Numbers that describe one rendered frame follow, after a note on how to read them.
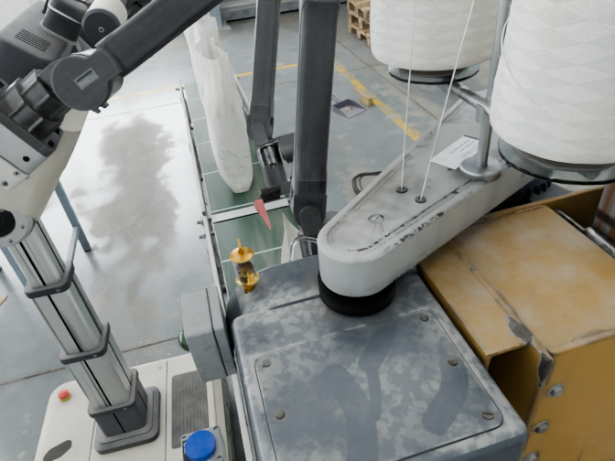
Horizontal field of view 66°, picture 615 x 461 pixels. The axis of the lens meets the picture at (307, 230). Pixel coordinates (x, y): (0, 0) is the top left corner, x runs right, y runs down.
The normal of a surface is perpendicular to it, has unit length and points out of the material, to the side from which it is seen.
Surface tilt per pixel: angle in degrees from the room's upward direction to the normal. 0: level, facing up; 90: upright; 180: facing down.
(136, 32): 75
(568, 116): 87
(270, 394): 0
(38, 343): 0
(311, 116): 80
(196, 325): 0
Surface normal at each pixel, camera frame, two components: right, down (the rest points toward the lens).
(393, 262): 0.64, 0.41
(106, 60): 0.11, 0.44
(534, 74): -0.86, 0.26
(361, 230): -0.09, -0.80
